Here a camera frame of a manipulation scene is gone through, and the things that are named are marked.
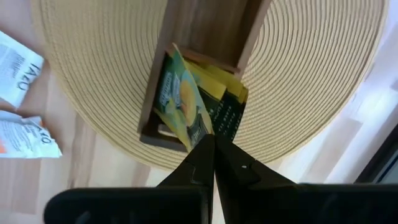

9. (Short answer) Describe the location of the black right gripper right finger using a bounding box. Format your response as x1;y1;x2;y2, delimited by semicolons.
215;134;398;224

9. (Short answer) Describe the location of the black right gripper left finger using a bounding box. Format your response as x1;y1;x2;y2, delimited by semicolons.
44;133;216;224

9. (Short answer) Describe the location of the white orange Tazo tea packet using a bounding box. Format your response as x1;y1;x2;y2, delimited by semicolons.
0;29;45;110
0;110;63;159

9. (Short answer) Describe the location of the brown wooden tea organizer box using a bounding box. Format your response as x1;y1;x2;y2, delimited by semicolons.
138;0;271;153

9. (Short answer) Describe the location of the round woven straw placemat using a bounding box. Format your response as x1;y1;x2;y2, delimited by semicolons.
30;0;389;170

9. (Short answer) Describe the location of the black aluminium table frame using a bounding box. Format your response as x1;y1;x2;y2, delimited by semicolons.
354;123;398;185

